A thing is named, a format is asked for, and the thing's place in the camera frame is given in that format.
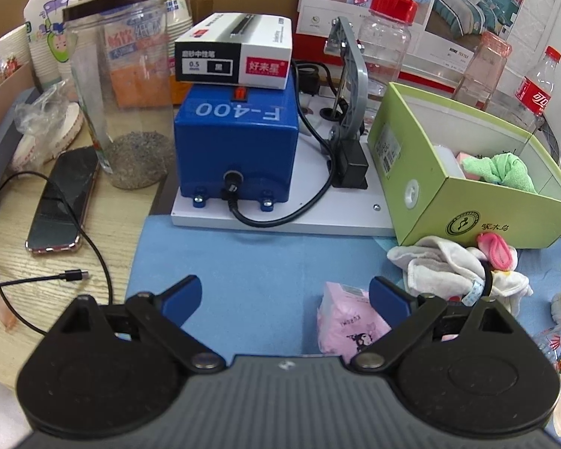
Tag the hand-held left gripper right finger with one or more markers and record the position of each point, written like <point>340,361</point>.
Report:
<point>390,299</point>

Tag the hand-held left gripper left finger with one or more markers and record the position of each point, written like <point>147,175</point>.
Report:
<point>182,297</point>

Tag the pink tissue packet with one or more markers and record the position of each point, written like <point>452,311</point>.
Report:
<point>341,318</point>

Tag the white sock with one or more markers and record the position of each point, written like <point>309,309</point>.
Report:
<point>509,290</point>
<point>434,262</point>

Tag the green cardboard box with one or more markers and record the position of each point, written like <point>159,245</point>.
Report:
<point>420,168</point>

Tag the green sock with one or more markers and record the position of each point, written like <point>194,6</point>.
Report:
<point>500,170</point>

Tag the blue printed tablecloth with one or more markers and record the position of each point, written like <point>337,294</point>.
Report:
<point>262,262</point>

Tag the black hair band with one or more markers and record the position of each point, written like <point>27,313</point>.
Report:
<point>487,280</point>

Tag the pink sock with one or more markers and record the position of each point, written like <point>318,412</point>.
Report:
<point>495,250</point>

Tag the smartphone pink case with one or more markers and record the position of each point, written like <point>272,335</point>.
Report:
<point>63,201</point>

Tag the pink cloth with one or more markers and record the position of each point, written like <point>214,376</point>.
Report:
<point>465,163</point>

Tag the blue sealing machine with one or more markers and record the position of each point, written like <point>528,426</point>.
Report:
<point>236,145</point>

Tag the printed clear glass mug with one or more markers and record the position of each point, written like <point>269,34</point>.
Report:
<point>558,374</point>

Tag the tall clear jar black lid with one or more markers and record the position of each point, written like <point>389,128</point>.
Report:
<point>117,93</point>

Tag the round tape in plastic bag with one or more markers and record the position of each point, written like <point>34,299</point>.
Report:
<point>46,126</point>

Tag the pink plastic cup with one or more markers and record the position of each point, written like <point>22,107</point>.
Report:
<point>484,70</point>

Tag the white pen box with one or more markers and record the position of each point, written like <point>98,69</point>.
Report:
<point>233,51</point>

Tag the cola bottle red label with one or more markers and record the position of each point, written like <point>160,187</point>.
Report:
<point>537,91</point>

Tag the red-lid clear plastic jar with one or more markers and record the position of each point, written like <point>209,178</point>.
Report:
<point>385,42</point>

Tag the stack of paper cups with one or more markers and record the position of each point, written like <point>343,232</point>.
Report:
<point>14,51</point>

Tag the white printed plastic bag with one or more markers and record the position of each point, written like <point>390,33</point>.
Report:
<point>51,28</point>

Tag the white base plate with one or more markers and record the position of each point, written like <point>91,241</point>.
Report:
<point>308,215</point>

